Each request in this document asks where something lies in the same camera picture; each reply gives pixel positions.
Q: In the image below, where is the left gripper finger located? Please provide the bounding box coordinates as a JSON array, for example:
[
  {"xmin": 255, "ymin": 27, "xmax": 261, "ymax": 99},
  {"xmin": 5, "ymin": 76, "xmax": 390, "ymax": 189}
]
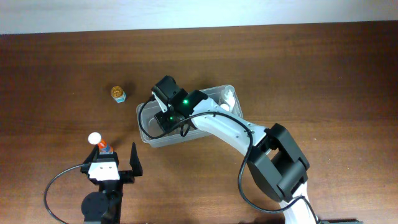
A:
[
  {"xmin": 83, "ymin": 145, "xmax": 99, "ymax": 164},
  {"xmin": 129, "ymin": 142, "xmax": 143, "ymax": 177}
]

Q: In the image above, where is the small jar gold lid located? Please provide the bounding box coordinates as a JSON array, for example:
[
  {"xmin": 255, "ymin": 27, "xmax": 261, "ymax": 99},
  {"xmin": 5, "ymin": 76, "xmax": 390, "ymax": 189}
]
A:
[{"xmin": 111, "ymin": 86, "xmax": 126, "ymax": 103}]

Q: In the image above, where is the white spray bottle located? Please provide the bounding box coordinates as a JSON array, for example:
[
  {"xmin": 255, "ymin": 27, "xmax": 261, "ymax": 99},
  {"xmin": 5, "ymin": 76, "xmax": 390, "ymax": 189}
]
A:
[{"xmin": 219, "ymin": 88, "xmax": 236, "ymax": 113}]

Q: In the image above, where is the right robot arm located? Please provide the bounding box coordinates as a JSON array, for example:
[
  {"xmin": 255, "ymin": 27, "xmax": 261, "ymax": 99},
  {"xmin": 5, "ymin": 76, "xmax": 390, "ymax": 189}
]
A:
[{"xmin": 152, "ymin": 76, "xmax": 319, "ymax": 223}]

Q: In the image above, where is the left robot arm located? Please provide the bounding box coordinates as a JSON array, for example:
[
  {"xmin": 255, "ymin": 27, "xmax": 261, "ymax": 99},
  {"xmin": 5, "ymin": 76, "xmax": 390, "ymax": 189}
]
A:
[{"xmin": 80, "ymin": 144, "xmax": 143, "ymax": 223}]

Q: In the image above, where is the clear plastic container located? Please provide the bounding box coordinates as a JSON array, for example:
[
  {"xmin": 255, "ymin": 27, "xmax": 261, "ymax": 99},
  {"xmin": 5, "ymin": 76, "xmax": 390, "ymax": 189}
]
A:
[{"xmin": 136, "ymin": 84, "xmax": 244, "ymax": 149}]

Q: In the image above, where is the orange tube white cap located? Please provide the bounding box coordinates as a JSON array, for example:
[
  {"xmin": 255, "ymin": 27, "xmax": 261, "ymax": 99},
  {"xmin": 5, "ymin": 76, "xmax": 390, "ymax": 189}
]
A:
[{"xmin": 88, "ymin": 132, "xmax": 114, "ymax": 154}]

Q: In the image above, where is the left black cable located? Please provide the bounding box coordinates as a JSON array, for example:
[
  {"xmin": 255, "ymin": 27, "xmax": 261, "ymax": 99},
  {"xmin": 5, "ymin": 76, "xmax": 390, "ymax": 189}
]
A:
[{"xmin": 43, "ymin": 164, "xmax": 85, "ymax": 224}]

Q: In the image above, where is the black cable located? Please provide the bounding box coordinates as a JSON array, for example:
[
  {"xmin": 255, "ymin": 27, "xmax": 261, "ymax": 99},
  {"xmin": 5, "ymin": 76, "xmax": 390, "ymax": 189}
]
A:
[
  {"xmin": 43, "ymin": 164, "xmax": 85, "ymax": 224},
  {"xmin": 137, "ymin": 95, "xmax": 320, "ymax": 224}
]

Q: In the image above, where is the right black cable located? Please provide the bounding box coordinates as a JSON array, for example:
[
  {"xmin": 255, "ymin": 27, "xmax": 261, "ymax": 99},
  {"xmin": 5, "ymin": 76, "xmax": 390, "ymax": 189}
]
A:
[{"xmin": 137, "ymin": 95, "xmax": 320, "ymax": 224}]

